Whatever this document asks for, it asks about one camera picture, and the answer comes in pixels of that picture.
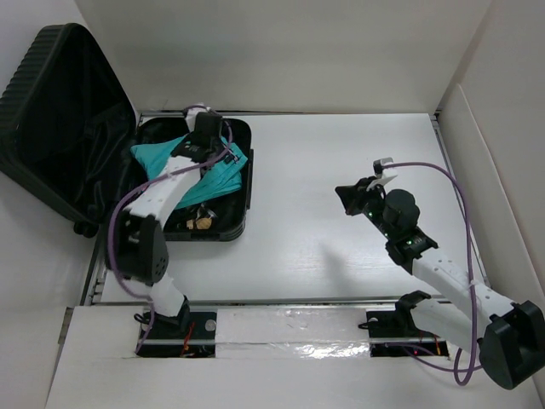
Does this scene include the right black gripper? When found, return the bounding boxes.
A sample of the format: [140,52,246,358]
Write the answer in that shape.
[336,176,395,240]

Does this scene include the turquoise shorts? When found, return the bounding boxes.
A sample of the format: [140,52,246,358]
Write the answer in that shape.
[130,135,248,210]

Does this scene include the round beige powder compact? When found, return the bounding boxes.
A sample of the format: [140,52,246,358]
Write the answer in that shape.
[195,217,213,230]

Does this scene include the black hard-shell suitcase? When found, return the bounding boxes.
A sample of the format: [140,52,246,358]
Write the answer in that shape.
[1,23,254,242]

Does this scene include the black wired headphones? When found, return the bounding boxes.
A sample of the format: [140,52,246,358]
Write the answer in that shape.
[169,203,219,230]

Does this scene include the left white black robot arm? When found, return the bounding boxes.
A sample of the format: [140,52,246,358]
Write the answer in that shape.
[106,104,232,338]

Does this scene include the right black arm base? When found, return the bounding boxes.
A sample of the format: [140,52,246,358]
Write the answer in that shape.
[358,310,450,358]

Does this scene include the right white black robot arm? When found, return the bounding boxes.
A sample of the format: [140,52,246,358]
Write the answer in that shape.
[335,176,544,390]

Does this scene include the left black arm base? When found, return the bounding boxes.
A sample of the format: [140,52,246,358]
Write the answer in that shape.
[136,311,217,359]

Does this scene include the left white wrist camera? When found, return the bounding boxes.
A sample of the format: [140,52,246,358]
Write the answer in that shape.
[185,107,209,132]

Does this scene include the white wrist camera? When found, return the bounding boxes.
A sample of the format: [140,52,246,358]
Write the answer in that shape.
[185,107,209,132]
[366,157,398,191]

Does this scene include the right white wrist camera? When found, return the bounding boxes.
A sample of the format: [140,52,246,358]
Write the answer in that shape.
[366,157,398,191]

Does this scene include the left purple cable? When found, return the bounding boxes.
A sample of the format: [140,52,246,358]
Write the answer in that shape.
[105,103,239,354]

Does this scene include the purple cable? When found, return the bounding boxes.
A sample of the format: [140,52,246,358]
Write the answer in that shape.
[389,160,485,387]
[105,103,239,354]

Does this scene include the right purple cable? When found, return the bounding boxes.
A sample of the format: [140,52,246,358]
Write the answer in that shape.
[389,160,485,387]

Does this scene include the silver aluminium rail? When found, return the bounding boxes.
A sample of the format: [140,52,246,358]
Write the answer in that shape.
[83,291,495,308]

